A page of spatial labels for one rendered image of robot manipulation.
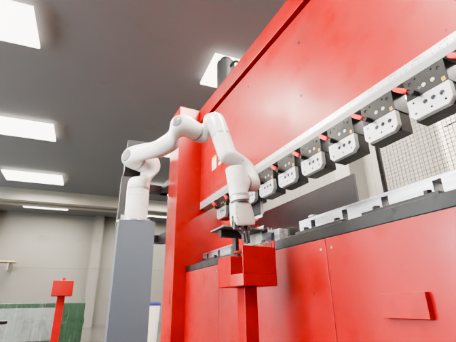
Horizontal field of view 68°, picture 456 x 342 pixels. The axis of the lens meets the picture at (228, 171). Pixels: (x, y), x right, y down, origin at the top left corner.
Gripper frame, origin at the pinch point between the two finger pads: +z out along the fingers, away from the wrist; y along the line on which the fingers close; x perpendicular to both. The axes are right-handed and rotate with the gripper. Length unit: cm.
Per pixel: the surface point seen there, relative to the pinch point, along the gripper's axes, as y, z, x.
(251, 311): 0.7, 27.9, -3.2
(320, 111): -41, -55, 21
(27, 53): 78, -284, -279
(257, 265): -0.2, 11.4, 4.4
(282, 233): -40.9, -5.3, -23.2
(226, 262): 6.0, 8.1, -8.2
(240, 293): 2.6, 20.7, -6.2
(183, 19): -61, -260, -135
